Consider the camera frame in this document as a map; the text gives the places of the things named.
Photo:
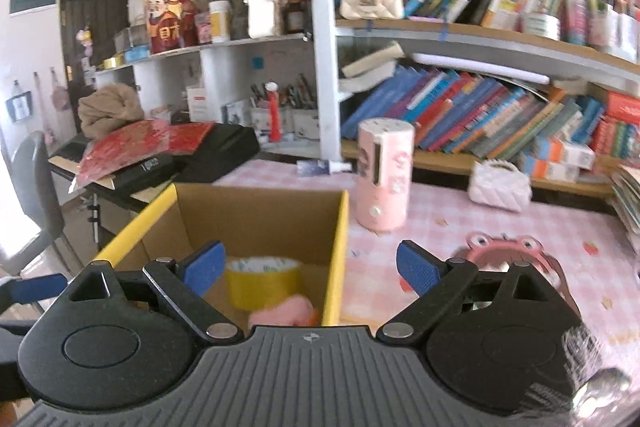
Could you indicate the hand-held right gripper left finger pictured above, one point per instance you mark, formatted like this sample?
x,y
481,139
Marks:
x,y
205,264

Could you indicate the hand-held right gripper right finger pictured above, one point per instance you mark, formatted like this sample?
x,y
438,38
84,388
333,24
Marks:
x,y
417,268

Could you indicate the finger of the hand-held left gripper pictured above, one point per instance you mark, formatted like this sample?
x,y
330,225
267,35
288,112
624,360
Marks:
x,y
12,334
35,288

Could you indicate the yellow tape roll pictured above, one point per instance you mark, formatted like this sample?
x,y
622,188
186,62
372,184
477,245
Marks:
x,y
265,282

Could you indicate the yellow cardboard box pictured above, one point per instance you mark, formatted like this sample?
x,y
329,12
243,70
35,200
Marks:
x,y
260,217

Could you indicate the pink plush toy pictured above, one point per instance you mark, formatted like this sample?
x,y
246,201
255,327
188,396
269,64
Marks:
x,y
285,312

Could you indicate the pink printed tablecloth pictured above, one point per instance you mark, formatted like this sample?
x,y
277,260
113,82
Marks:
x,y
500,232

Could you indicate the grey chair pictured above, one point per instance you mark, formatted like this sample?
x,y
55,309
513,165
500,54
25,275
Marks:
x,y
35,197

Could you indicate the pink cylindrical humidifier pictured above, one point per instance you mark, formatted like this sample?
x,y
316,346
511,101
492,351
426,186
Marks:
x,y
385,177

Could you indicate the white quilted pouch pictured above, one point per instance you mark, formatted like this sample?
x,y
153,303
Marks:
x,y
500,187

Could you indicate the black printer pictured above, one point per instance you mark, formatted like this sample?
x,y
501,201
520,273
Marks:
x,y
225,147

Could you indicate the red printed packet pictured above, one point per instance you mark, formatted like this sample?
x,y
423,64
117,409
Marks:
x,y
140,144

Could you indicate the orange white carton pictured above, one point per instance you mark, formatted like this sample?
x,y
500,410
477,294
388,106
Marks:
x,y
547,169
565,151

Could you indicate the red white stick toy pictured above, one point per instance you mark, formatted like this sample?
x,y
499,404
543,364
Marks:
x,y
273,112

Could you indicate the beige cloth bundle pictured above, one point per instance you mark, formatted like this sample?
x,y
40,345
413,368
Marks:
x,y
110,109

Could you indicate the pen holders with pens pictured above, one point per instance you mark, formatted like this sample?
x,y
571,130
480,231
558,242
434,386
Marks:
x,y
300,107

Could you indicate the white side shelf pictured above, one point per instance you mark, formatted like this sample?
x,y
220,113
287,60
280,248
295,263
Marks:
x,y
220,72

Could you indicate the stack of papers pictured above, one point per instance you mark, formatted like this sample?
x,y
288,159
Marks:
x,y
627,202

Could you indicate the white bookshelf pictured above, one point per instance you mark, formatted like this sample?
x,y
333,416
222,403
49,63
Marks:
x,y
320,57

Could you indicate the white yellow canister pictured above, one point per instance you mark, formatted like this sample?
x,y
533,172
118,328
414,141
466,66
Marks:
x,y
220,22

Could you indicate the red fortune god figurine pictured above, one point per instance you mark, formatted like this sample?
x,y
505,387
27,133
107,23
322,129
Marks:
x,y
165,22

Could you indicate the red boxed book set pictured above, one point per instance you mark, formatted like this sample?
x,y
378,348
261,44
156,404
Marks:
x,y
622,122

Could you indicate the white paper bag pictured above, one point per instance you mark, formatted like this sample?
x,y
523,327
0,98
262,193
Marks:
x,y
262,7

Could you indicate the white round tub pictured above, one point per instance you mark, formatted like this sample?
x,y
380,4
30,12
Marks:
x,y
540,27

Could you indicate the cluster of stationery tubes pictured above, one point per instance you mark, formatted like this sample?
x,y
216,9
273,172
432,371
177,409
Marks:
x,y
605,17

